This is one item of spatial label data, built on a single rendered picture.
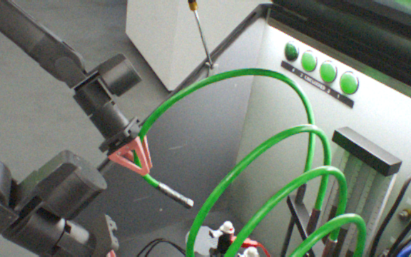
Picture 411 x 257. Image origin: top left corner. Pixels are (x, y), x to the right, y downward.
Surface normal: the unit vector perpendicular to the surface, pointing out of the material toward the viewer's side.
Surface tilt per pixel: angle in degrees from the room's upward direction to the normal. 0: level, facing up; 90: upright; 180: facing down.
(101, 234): 46
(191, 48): 90
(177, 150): 90
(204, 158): 90
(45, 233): 73
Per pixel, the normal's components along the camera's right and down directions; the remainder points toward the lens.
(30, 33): 0.04, 0.03
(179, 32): 0.39, 0.50
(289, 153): -0.82, 0.17
